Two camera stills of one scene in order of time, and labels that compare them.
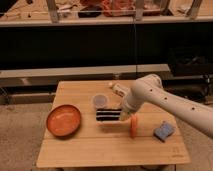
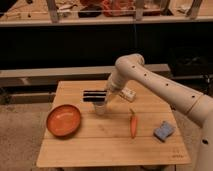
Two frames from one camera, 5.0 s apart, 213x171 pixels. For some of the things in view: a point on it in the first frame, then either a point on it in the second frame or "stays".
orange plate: [63, 120] stays
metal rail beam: [47, 77] stays
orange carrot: [133, 125] stays
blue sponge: [163, 131] stays
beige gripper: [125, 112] to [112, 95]
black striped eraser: [108, 114] to [94, 96]
